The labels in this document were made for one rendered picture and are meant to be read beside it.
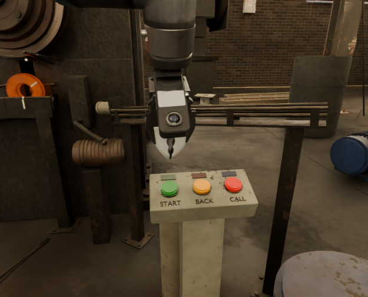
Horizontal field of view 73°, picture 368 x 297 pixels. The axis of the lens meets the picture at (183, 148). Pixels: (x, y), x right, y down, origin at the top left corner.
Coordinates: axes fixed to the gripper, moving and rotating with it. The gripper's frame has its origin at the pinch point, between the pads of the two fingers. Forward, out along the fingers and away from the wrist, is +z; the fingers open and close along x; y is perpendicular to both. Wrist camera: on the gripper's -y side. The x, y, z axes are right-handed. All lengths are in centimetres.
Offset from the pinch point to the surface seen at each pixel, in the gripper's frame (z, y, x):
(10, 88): 21, 75, 65
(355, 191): 97, 59, -136
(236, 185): 9.2, -1.4, -15.2
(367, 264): 23, -17, -44
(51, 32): -2, 80, 42
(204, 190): 9.1, -1.8, -7.5
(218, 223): 16.3, -6.2, -10.6
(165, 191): 9.1, -1.3, 1.2
